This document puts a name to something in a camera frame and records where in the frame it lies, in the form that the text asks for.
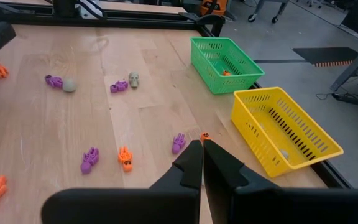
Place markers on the black power adapter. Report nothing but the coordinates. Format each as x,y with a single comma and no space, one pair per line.
346,99

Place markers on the beige plastic skull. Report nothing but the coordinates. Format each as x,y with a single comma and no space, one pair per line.
69,85
133,79

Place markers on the purple plastic skeleton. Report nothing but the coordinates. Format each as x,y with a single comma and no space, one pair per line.
118,86
178,143
53,81
89,160

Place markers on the orange black shop vacuum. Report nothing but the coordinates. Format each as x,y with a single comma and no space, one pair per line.
214,6

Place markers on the green plastic basket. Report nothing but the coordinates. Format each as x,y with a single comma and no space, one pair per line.
244,77

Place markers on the black hazard striped mat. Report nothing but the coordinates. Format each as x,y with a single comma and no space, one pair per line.
325,54

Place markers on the grey metal stand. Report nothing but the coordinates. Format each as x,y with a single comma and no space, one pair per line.
353,71

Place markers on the small orange pumpkin toy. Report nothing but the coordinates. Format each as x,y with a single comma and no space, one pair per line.
205,136

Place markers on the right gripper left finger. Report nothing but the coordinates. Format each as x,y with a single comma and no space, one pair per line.
185,174

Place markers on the yellow plastic basket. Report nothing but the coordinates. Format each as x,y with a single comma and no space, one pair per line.
247,118

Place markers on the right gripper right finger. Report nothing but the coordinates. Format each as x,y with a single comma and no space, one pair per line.
225,180

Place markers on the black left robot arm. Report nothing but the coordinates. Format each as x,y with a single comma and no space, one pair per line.
67,7

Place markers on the orange pumpkin-head skeleton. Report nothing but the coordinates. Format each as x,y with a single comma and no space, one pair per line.
226,73
0,70

